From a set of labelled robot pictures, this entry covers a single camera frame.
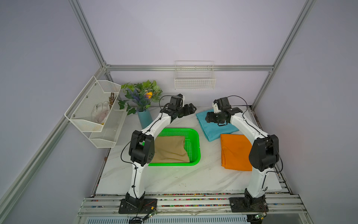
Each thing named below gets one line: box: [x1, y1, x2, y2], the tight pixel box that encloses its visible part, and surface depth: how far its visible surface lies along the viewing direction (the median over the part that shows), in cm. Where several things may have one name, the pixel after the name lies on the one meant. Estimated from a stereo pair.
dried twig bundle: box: [108, 92, 115, 109], surface depth 83 cm
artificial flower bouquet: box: [118, 79, 163, 116], surface depth 86 cm
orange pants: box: [220, 133, 253, 172], surface depth 91 cm
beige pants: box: [150, 135, 190, 164], surface depth 90 cm
